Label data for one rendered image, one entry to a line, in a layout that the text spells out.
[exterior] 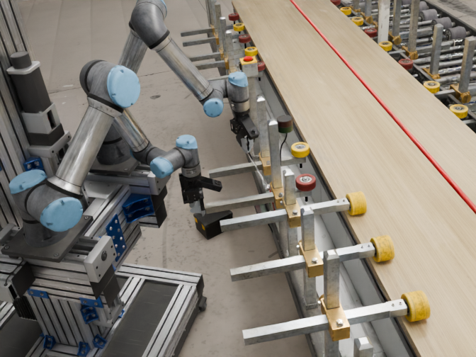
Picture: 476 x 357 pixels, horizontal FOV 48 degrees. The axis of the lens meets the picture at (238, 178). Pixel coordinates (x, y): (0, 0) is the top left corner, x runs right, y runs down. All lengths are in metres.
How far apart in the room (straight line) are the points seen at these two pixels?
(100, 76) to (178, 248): 1.81
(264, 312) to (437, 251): 1.24
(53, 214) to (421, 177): 1.36
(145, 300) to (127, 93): 1.35
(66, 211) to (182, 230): 1.83
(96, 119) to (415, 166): 1.27
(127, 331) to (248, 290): 0.72
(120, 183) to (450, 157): 1.35
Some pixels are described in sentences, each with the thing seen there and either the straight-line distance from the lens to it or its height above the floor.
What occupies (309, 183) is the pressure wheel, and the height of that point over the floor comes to 0.91.
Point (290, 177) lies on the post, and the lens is 1.86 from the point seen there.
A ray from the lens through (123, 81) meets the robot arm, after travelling 1.65.
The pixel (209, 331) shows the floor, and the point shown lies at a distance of 2.82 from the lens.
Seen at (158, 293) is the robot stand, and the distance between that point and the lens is 2.76.
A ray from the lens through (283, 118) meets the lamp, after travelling 2.04.
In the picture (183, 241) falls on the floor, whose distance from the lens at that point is 3.34.
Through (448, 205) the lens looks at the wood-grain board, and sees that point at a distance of 2.07.
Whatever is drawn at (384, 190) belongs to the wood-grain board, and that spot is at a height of 0.90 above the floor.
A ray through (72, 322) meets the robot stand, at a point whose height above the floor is 0.40.
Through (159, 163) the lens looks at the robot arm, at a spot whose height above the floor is 1.15.
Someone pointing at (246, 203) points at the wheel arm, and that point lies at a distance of 2.15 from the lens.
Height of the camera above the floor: 2.14
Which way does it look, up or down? 34 degrees down
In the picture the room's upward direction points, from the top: 7 degrees counter-clockwise
